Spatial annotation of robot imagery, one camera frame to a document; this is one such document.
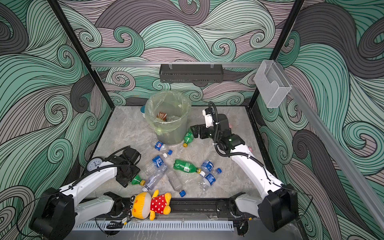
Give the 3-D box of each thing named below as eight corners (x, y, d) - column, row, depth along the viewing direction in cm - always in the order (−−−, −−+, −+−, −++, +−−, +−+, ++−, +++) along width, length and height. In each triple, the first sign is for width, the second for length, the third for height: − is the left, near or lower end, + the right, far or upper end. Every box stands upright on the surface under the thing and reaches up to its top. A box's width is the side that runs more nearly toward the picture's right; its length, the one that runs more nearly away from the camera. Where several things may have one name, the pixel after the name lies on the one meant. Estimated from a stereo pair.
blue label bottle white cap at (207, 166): (196, 172, 87) (196, 168, 83) (206, 161, 91) (207, 157, 87) (203, 179, 84) (204, 176, 80) (213, 168, 89) (214, 164, 85)
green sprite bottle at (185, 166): (173, 169, 89) (172, 166, 85) (176, 162, 92) (175, 158, 88) (199, 177, 85) (199, 174, 81) (201, 169, 89) (202, 166, 85)
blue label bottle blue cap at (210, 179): (209, 188, 81) (210, 185, 78) (203, 180, 84) (203, 177, 80) (223, 175, 85) (224, 173, 82) (217, 168, 88) (218, 165, 85)
